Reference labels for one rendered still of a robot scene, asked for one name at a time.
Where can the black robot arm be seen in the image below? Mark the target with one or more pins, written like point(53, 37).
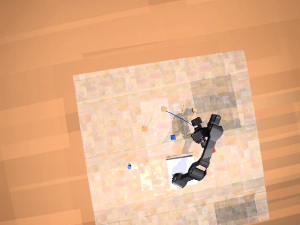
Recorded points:
point(213, 132)

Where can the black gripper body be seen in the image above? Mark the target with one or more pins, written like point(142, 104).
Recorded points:
point(197, 122)

